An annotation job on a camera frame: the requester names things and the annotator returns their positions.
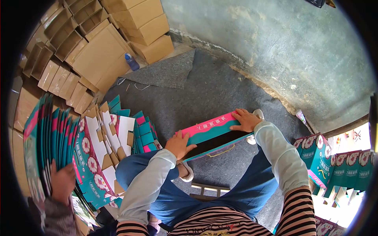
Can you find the person's left hand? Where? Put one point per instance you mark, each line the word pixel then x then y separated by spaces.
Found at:
pixel 177 146

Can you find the person's right hand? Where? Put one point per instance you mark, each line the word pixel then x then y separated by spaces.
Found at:
pixel 248 121

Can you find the person's left fingers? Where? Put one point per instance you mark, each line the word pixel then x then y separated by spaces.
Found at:
pixel 179 135

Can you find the person's right fingers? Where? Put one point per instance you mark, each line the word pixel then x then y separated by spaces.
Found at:
pixel 243 111

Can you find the person's left thumb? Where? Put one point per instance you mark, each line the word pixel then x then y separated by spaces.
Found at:
pixel 191 147

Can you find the person's right thumb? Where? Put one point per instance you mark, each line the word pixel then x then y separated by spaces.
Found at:
pixel 235 127

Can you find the person's left index finger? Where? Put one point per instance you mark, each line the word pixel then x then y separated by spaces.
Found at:
pixel 186 137

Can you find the person's right index finger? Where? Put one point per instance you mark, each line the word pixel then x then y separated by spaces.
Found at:
pixel 237 114

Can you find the teal and pink carton box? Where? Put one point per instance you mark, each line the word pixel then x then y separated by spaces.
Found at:
pixel 212 132

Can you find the large grey carpet mat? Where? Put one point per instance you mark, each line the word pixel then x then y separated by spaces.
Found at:
pixel 212 91

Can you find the small wooden stool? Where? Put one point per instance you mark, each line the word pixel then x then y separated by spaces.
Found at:
pixel 210 188

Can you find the small white tube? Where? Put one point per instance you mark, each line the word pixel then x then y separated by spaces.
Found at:
pixel 301 116

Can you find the person's legs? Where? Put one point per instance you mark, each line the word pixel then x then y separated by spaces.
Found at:
pixel 251 188

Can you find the person's body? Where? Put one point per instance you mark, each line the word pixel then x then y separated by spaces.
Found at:
pixel 224 222

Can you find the pile of flat teal cartons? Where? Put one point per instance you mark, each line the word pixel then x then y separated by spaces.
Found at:
pixel 97 159

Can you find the folded teal flower box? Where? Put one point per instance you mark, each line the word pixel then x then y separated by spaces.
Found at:
pixel 316 159

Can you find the blue water bottle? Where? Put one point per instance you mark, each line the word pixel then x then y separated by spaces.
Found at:
pixel 131 62

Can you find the flat brown cardboard sheets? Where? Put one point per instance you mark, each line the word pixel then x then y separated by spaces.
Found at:
pixel 102 59

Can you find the stack of closed brown cartons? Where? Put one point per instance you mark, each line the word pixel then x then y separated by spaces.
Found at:
pixel 144 26

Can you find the row of teal flower boxes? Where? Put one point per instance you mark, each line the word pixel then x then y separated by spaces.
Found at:
pixel 351 171

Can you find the upright bundle of teal sheets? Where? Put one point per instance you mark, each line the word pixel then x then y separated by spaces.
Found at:
pixel 50 138

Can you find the stack of open brown cartons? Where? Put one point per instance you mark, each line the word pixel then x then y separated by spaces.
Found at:
pixel 63 38

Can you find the large brown cardboard box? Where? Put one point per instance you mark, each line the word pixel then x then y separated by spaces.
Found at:
pixel 25 106

